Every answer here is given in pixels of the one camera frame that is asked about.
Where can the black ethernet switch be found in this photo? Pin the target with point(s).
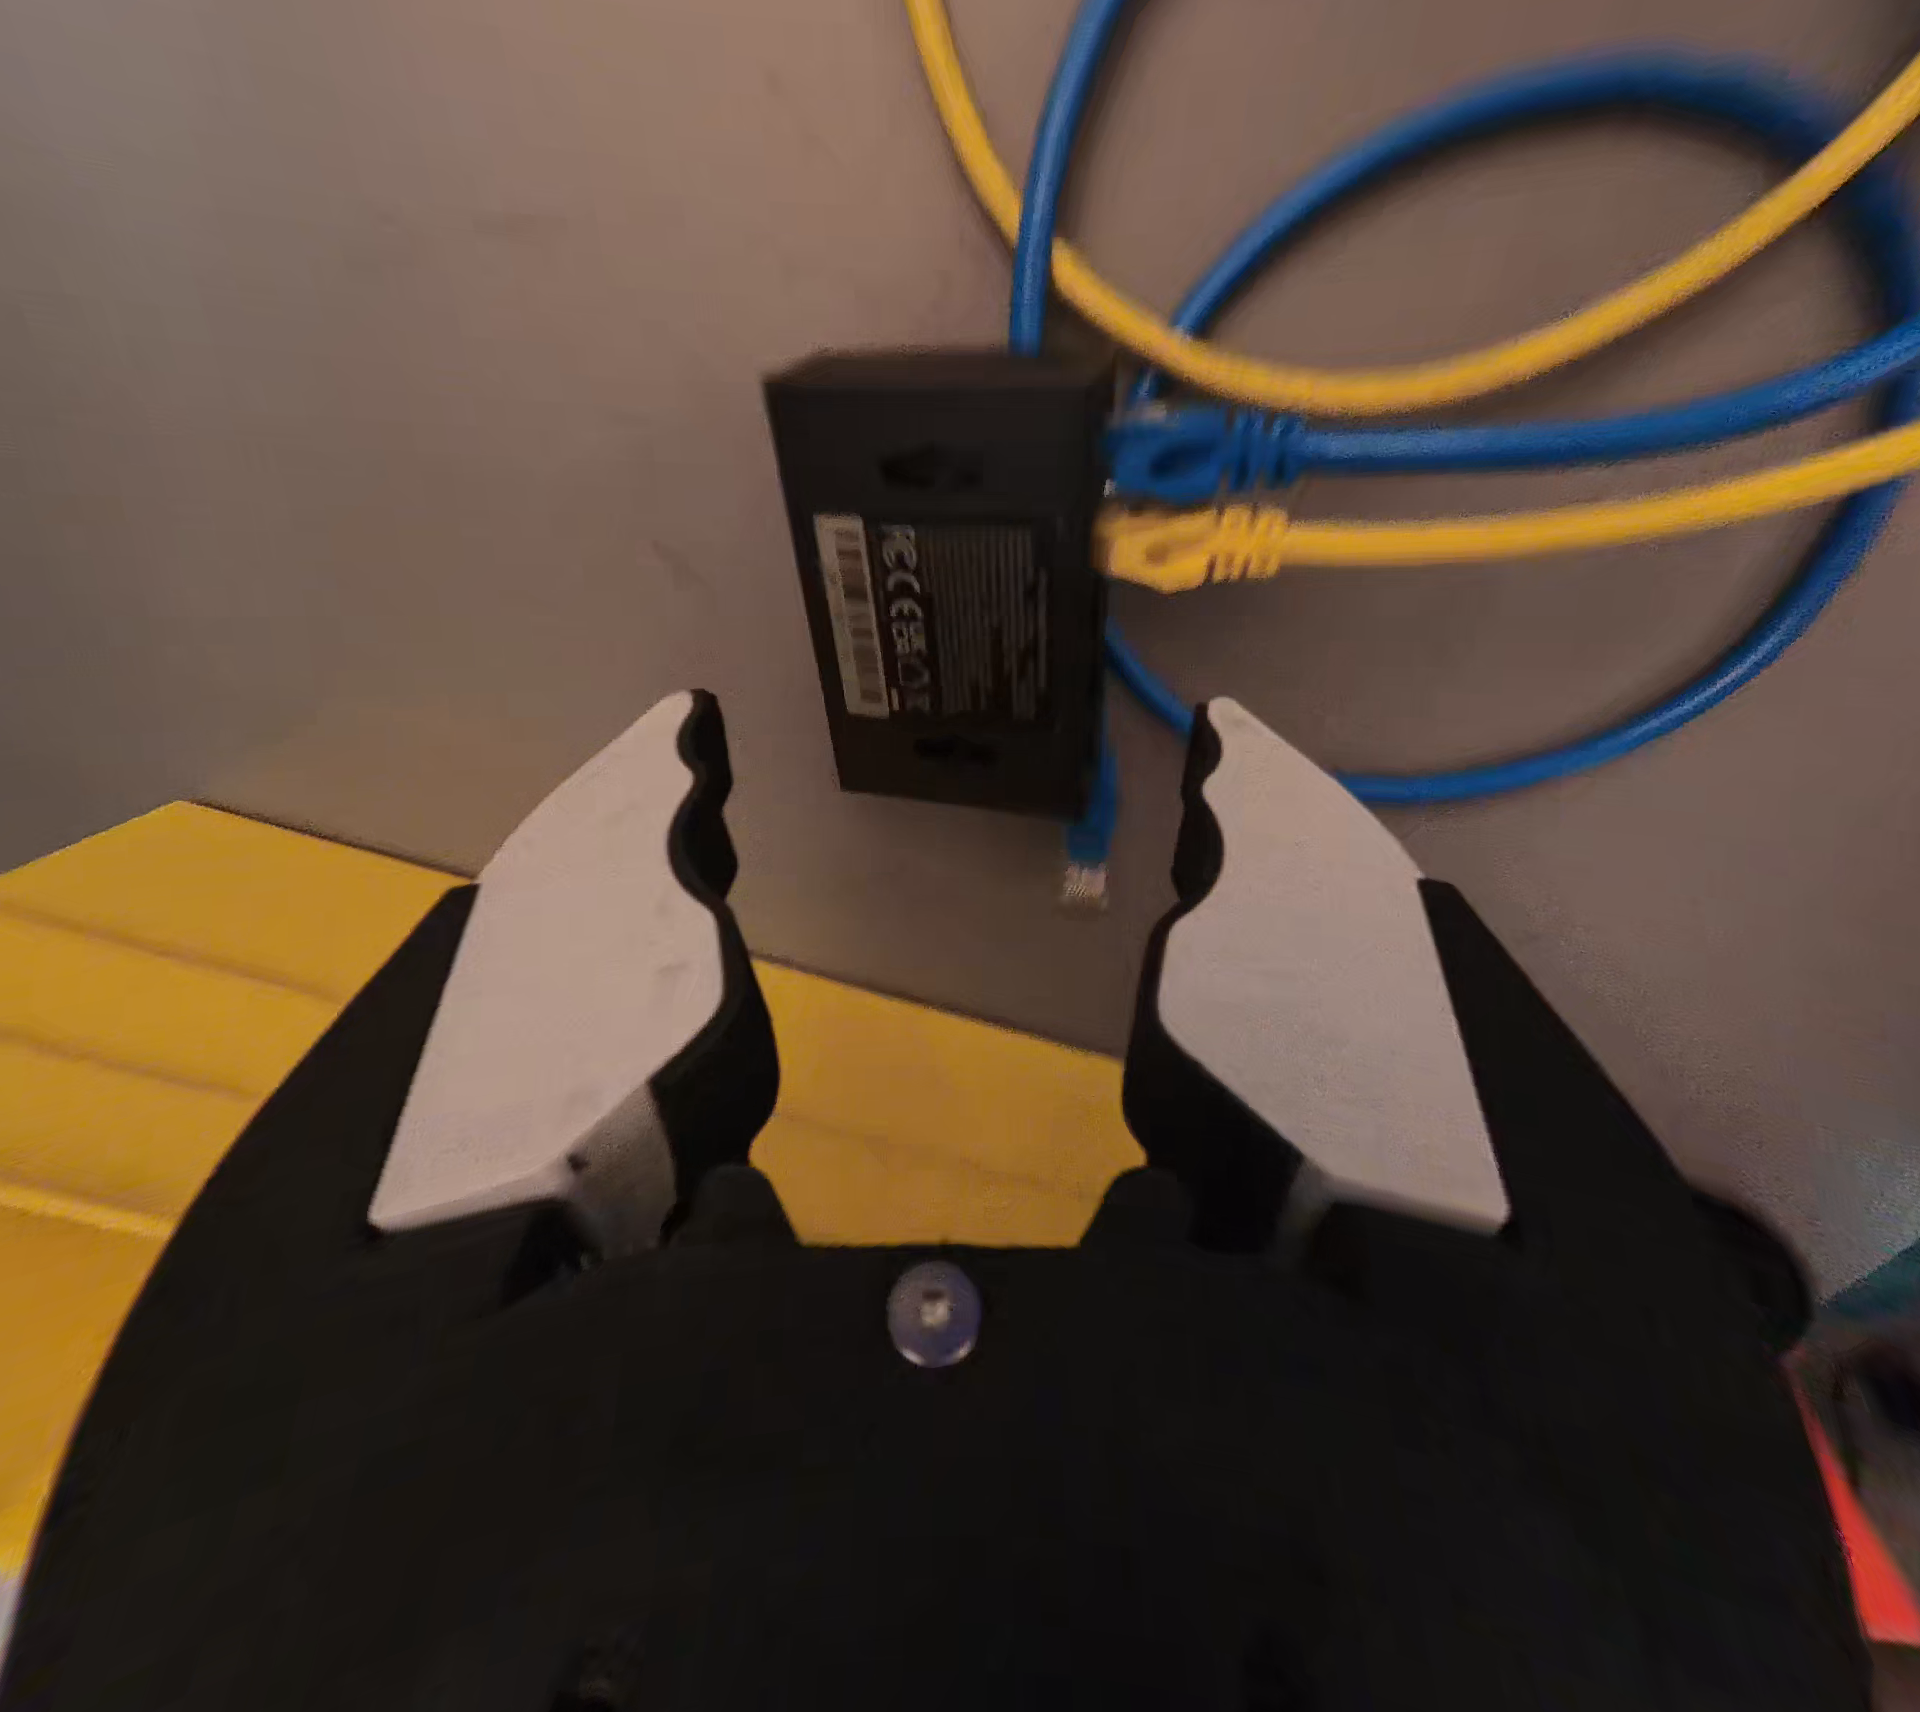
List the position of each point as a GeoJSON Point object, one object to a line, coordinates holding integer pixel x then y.
{"type": "Point", "coordinates": [962, 470]}

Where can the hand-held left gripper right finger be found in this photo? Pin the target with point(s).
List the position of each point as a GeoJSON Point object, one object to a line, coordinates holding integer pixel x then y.
{"type": "Point", "coordinates": [1320, 1006]}

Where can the red flat object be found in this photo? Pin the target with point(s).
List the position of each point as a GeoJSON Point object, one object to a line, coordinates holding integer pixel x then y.
{"type": "Point", "coordinates": [1861, 1547]}

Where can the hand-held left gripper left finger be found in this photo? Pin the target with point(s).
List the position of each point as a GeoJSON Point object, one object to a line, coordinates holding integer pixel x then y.
{"type": "Point", "coordinates": [572, 994]}

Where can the yellow plastic bin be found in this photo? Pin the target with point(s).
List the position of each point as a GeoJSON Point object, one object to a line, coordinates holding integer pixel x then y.
{"type": "Point", "coordinates": [181, 994]}

